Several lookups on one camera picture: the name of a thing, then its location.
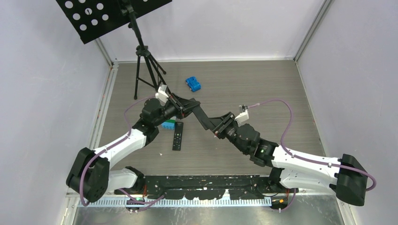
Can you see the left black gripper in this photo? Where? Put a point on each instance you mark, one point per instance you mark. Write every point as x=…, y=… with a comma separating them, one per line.
x=183, y=107

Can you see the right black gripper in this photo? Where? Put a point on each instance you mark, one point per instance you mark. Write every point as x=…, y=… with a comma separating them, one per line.
x=226, y=119

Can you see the black remote control back up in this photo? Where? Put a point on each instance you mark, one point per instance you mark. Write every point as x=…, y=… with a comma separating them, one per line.
x=201, y=117

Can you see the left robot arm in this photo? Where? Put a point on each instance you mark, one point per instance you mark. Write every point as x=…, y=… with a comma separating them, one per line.
x=90, y=174

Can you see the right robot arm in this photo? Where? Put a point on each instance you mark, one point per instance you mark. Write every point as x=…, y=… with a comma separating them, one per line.
x=345, y=176

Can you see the black remote with buttons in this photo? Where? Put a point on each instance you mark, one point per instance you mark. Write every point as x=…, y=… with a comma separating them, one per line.
x=177, y=140

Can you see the blue toy car block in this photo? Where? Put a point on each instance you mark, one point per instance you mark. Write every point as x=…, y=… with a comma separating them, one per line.
x=193, y=84

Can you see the blue green white block stack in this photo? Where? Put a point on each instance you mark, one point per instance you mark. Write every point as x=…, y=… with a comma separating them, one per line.
x=169, y=124

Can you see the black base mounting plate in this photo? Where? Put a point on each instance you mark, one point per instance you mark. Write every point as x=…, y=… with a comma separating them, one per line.
x=203, y=187

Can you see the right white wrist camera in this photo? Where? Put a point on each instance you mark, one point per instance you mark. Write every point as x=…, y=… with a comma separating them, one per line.
x=243, y=115

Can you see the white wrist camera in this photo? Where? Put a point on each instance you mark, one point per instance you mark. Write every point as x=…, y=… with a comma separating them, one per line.
x=243, y=115
x=162, y=92

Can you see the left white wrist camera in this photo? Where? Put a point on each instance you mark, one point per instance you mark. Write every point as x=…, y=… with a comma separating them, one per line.
x=162, y=92

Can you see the aluminium frame rail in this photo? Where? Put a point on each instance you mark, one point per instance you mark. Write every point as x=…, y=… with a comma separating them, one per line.
x=119, y=198

